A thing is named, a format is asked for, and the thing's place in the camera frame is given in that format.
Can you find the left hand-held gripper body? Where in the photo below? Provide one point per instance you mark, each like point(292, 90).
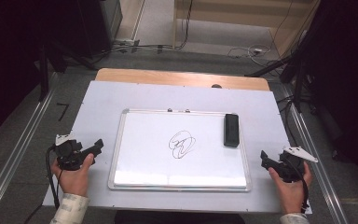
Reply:
point(68, 155)

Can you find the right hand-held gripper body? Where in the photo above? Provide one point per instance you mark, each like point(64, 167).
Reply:
point(290, 169)

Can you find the black whiteboard eraser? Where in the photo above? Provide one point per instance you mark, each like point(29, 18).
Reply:
point(231, 130)

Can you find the white whiteboard with metal frame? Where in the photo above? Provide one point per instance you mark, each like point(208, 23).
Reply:
point(149, 155)

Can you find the person's right hand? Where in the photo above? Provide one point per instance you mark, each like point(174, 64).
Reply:
point(290, 196)

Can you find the person's left hand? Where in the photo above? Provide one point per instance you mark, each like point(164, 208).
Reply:
point(74, 182)

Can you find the black metal stand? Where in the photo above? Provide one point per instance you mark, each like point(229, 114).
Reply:
point(297, 81)
point(44, 74)

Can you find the person's dark lap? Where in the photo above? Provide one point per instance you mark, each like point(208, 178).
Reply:
point(180, 218)

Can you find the black cabinet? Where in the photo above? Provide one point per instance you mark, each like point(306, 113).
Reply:
point(99, 25)

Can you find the aluminium floor rail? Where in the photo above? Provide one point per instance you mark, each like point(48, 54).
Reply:
point(320, 174)
point(15, 155)

